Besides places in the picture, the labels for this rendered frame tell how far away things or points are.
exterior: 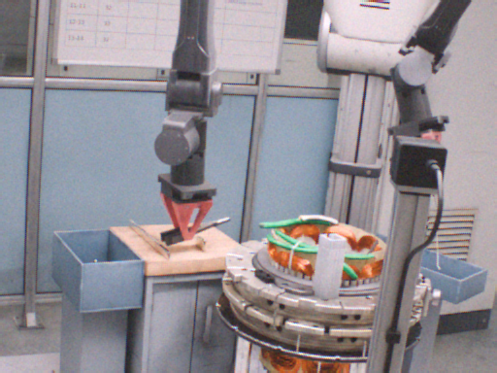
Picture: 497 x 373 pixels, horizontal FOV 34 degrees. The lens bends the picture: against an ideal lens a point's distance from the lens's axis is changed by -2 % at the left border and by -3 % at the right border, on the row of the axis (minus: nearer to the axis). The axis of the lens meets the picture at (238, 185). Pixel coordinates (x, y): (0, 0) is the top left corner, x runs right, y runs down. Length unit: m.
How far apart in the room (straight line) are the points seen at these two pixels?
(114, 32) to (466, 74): 1.51
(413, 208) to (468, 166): 3.02
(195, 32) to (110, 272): 0.40
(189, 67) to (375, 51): 0.49
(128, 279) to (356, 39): 0.67
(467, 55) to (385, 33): 2.02
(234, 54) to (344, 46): 1.96
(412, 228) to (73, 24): 2.68
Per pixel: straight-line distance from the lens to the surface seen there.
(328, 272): 1.17
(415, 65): 1.42
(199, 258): 1.39
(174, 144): 1.26
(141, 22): 3.43
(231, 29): 3.58
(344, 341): 1.21
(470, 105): 3.72
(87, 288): 1.34
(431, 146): 0.75
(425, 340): 1.59
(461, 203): 3.82
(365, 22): 1.66
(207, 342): 1.46
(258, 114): 3.72
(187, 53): 1.30
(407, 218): 0.77
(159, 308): 1.40
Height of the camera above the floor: 1.52
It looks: 14 degrees down
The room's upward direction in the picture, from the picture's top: 6 degrees clockwise
